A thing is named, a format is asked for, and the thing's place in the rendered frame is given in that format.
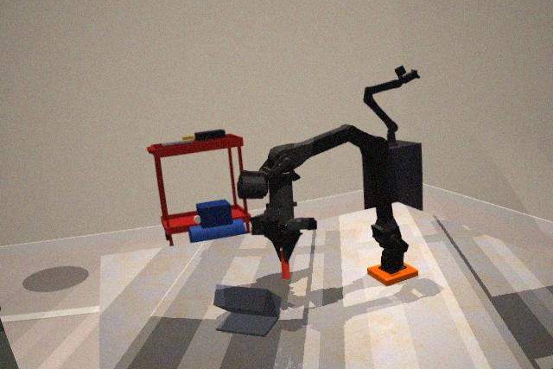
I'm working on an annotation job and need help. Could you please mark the red peg with white band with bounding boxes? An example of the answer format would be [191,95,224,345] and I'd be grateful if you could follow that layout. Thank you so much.
[280,247,289,279]

